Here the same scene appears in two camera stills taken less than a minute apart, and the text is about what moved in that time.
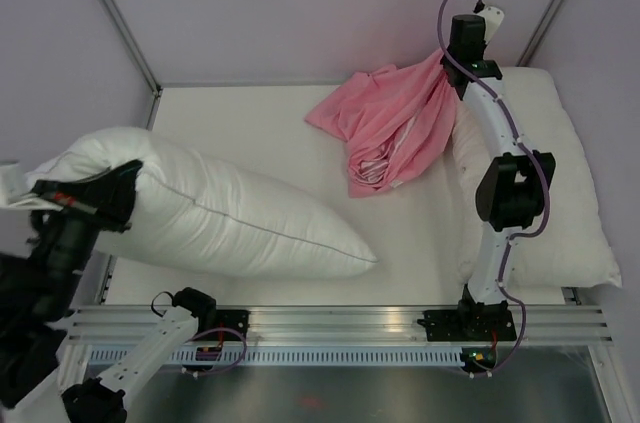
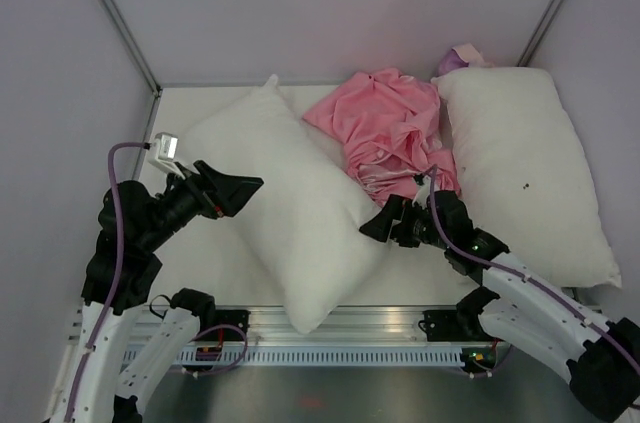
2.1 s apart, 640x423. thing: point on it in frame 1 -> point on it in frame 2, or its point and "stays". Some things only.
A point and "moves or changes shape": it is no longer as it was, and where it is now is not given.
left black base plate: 235,319 stays
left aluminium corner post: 118,17 stays
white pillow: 190,218 -> 303,222
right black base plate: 490,322 stays
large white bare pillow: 576,249 stays
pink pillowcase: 397,122 moves or changes shape
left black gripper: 110,194 -> 228,193
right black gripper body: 444,61 -> 415,227
